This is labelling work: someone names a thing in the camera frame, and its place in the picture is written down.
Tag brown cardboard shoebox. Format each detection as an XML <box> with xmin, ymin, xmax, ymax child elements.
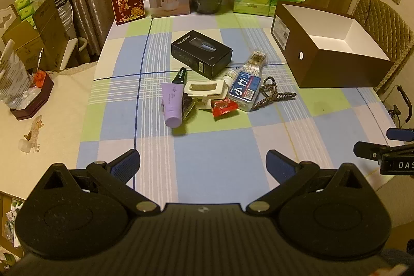
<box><xmin>271</xmin><ymin>3</ymin><xmax>402</xmax><ymax>89</ymax></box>

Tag stack of white bowls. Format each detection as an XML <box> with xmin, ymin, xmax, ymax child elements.
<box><xmin>55</xmin><ymin>0</ymin><xmax>77</xmax><ymax>37</ymax></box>

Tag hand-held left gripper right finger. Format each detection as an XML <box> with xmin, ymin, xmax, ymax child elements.
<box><xmin>246</xmin><ymin>150</ymin><xmax>379</xmax><ymax>216</ymax></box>

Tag person's dark clothing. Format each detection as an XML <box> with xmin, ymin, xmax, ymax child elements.
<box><xmin>386</xmin><ymin>244</ymin><xmax>414</xmax><ymax>276</ymax></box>

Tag red snack packet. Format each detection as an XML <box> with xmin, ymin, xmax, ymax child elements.
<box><xmin>212</xmin><ymin>98</ymin><xmax>239</xmax><ymax>118</ymax></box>

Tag dark green lip gel tube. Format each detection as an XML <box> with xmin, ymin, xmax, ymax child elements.
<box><xmin>171</xmin><ymin>67</ymin><xmax>189</xmax><ymax>86</ymax></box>

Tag patterned woven lanyard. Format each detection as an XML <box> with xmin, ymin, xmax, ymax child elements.
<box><xmin>252</xmin><ymin>76</ymin><xmax>297</xmax><ymax>111</ymax></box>

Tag clear printed plastic bag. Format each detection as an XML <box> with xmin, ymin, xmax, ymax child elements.
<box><xmin>0</xmin><ymin>38</ymin><xmax>33</xmax><ymax>110</ymax></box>

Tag dark wooden tray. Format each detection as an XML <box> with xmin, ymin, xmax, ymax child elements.
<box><xmin>10</xmin><ymin>71</ymin><xmax>55</xmax><ymax>121</ymax></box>

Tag green tissue pack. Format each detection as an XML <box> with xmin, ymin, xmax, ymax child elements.
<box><xmin>233</xmin><ymin>0</ymin><xmax>306</xmax><ymax>17</ymax></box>

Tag black shaver box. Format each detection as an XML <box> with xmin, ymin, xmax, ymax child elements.
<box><xmin>171</xmin><ymin>30</ymin><xmax>233</xmax><ymax>80</ymax></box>

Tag quilted beige chair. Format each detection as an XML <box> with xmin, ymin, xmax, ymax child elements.
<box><xmin>351</xmin><ymin>0</ymin><xmax>414</xmax><ymax>95</ymax></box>

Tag clear blue-label toothpick container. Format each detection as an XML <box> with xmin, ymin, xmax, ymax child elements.
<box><xmin>227</xmin><ymin>69</ymin><xmax>262</xmax><ymax>112</ymax></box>

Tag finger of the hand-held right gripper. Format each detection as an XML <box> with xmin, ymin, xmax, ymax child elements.
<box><xmin>353</xmin><ymin>141</ymin><xmax>414</xmax><ymax>164</ymax></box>
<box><xmin>386</xmin><ymin>128</ymin><xmax>414</xmax><ymax>141</ymax></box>

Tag dark foil sachet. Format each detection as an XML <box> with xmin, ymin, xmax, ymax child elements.
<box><xmin>181</xmin><ymin>93</ymin><xmax>196</xmax><ymax>121</ymax></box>

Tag white cutout card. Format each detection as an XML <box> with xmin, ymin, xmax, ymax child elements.
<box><xmin>0</xmin><ymin>4</ymin><xmax>20</xmax><ymax>37</ymax></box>

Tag stack of green tissue packs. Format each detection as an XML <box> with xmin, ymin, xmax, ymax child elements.
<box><xmin>14</xmin><ymin>0</ymin><xmax>42</xmax><ymax>26</ymax></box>

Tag black strap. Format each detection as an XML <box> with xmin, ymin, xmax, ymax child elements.
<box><xmin>388</xmin><ymin>85</ymin><xmax>414</xmax><ymax>131</ymax></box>

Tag beige hair clip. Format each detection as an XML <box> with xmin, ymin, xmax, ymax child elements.
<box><xmin>183</xmin><ymin>79</ymin><xmax>227</xmax><ymax>110</ymax></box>

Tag cotton swab bag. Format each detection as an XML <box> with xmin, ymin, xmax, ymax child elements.
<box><xmin>241</xmin><ymin>50</ymin><xmax>269</xmax><ymax>76</ymax></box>

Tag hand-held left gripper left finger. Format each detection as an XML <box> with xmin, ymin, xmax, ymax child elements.
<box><xmin>31</xmin><ymin>149</ymin><xmax>162</xmax><ymax>216</ymax></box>

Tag green printed bags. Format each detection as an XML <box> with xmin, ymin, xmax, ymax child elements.
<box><xmin>0</xmin><ymin>193</ymin><xmax>25</xmax><ymax>267</ymax></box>

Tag red gold gift box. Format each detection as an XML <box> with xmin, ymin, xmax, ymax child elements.
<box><xmin>108</xmin><ymin>0</ymin><xmax>145</xmax><ymax>26</ymax></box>

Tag brown cardboard box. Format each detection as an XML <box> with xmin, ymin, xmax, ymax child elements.
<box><xmin>2</xmin><ymin>19</ymin><xmax>46</xmax><ymax>70</ymax></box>

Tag white pill bottle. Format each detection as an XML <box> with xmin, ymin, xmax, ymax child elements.
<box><xmin>223</xmin><ymin>69</ymin><xmax>240</xmax><ymax>86</ymax></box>

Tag cardboard box with dishes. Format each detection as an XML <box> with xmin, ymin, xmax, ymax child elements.
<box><xmin>34</xmin><ymin>0</ymin><xmax>78</xmax><ymax>70</ymax></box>

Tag purple cosmetic tube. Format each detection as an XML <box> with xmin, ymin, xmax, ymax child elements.
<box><xmin>162</xmin><ymin>83</ymin><xmax>186</xmax><ymax>128</ymax></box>

